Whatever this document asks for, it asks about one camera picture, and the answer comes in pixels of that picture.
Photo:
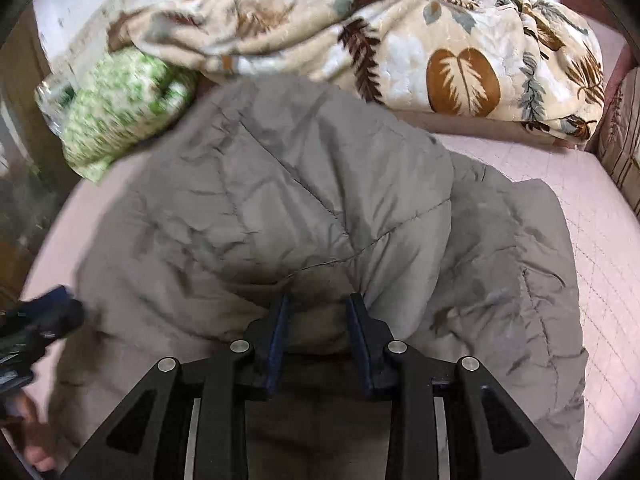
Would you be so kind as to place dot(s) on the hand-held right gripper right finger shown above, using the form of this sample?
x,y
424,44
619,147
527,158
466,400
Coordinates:
x,y
357,345

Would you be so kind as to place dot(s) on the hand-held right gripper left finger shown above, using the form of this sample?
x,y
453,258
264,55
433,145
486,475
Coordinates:
x,y
277,340

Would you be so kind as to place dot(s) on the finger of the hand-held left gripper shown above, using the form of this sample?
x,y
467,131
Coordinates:
x,y
67,316
52,294

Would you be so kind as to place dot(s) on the grey quilted jacket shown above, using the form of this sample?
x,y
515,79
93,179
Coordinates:
x,y
300,185

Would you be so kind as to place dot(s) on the person's left hand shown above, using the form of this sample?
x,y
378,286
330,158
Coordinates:
x,y
35,440

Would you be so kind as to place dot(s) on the wooden cabinet with glass door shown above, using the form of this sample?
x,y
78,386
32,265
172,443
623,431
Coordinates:
x,y
20,210

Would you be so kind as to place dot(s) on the pale floral printed cloth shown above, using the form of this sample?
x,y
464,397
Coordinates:
x,y
47,105

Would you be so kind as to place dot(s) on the green patterned pillow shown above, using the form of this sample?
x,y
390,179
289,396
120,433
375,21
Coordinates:
x,y
120,105

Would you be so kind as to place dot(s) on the cream leaf print blanket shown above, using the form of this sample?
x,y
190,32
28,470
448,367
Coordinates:
x,y
400,50

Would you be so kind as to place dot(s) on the striped beige cushion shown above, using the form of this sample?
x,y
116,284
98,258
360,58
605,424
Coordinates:
x,y
622,135

